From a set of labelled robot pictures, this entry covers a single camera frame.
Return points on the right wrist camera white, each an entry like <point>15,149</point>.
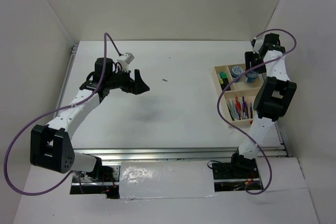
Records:
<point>256,44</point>

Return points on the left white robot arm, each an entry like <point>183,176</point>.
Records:
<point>50,144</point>

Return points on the beige divided organizer tray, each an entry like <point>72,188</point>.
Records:
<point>238,89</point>

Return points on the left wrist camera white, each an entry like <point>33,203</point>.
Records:
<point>125,60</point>

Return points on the dark blue gel pen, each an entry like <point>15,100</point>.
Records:
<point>244,108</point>

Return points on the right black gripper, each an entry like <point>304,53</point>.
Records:
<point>250,57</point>

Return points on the green highlighter marker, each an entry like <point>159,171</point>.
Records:
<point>224,76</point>

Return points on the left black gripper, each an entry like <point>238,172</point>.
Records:
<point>136,87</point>

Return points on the red gel pen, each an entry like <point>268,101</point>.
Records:
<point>238,108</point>

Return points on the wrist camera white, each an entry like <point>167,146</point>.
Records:
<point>256,44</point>
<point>125,60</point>

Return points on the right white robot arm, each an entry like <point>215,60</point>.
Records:
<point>272,100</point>

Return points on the violet clear-cap pen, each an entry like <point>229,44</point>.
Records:
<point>250,106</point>

